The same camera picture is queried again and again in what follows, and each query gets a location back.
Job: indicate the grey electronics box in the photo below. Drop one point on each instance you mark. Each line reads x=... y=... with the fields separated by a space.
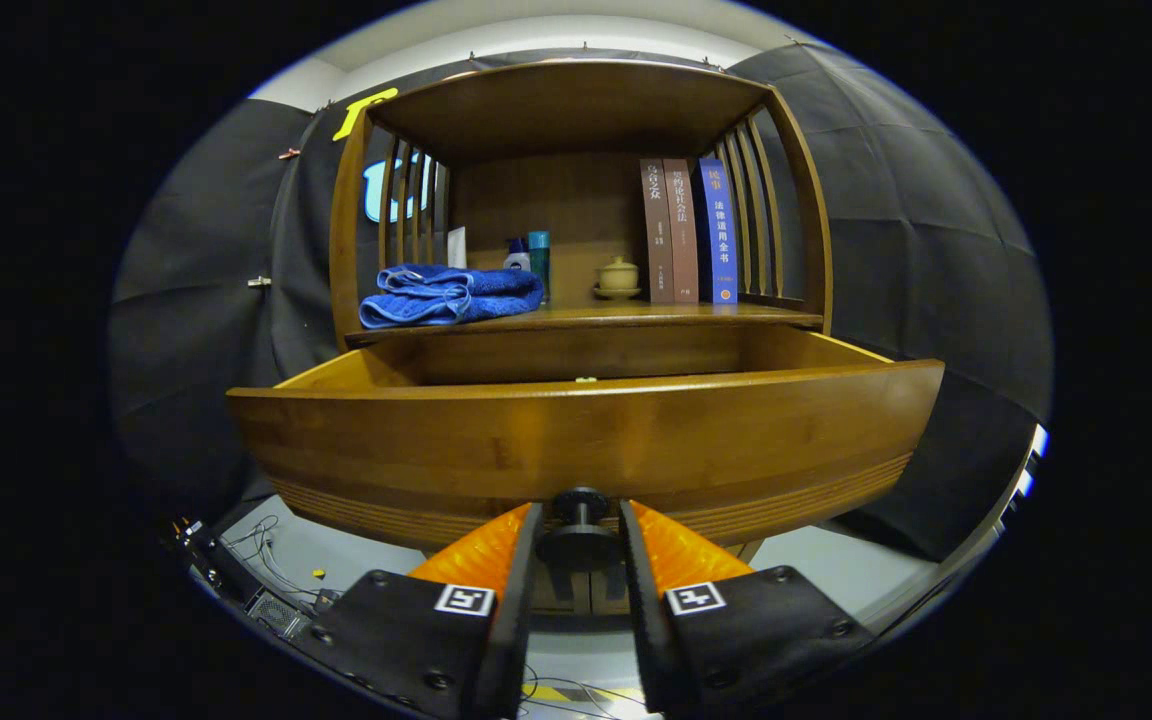
x=278 y=613

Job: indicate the beige lidded tea cup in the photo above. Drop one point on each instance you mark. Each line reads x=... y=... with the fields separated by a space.
x=618 y=277

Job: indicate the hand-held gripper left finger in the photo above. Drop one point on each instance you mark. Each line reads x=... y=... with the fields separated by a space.
x=514 y=640

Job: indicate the wooden cabinet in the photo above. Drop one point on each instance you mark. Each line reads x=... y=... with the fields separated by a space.
x=576 y=110

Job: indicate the wooden countertop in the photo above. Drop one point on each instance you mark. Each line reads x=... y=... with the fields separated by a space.
x=636 y=316

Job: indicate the white pump bottle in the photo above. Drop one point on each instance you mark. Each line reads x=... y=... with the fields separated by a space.
x=516 y=260

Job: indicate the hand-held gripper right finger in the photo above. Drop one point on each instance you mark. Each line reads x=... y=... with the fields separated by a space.
x=644 y=630

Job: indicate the blue folded towel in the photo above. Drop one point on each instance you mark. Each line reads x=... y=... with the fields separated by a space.
x=496 y=290

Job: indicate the wooden drawer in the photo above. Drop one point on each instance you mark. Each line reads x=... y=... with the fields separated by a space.
x=576 y=440

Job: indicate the teal clear bottle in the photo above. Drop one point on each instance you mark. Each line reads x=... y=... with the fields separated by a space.
x=539 y=255

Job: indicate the black drawer knob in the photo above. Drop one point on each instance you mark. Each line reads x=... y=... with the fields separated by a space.
x=579 y=545

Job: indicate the white tube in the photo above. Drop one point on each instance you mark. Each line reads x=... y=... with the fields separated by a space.
x=457 y=248

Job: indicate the dark brown book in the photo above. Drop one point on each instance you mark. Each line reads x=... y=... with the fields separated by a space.
x=656 y=240

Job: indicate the blue book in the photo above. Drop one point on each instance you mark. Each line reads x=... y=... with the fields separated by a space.
x=720 y=240

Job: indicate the reddish brown book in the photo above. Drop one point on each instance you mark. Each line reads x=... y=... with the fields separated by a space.
x=682 y=240

